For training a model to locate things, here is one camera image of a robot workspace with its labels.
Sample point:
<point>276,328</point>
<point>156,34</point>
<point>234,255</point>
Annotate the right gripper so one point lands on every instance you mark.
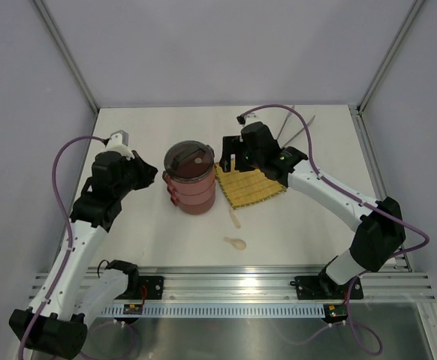
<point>233,145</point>

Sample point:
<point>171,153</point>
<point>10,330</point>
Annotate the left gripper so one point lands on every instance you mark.
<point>147,172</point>

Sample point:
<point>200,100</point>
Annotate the red steel bowl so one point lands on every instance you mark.
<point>197,209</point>
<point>192,197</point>
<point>199,185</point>

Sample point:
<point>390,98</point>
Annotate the metal tongs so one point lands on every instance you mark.
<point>289,130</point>

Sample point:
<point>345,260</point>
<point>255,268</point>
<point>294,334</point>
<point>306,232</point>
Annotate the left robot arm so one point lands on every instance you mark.
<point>57,320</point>

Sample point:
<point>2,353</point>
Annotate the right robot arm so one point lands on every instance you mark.
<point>377,227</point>

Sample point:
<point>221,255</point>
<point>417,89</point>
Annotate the bamboo woven tray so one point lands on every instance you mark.
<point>247,188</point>

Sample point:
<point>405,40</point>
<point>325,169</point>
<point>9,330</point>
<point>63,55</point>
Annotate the beige spoon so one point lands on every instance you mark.
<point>237,243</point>

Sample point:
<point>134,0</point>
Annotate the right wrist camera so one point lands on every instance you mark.
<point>243,118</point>

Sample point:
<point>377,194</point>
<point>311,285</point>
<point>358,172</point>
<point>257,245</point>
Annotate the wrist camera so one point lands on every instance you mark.
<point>243,118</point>
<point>118,142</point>

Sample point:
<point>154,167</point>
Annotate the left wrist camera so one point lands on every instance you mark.
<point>118,142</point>

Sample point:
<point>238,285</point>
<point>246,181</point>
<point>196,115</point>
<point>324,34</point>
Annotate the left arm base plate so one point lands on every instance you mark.
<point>152,287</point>

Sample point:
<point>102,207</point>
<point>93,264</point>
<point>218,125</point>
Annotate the aluminium rail frame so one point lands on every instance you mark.
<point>270,285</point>

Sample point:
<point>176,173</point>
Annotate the white slotted cable duct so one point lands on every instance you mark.
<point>214,311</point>

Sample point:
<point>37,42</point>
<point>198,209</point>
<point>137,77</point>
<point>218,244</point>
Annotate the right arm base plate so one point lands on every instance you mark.
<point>308,288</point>

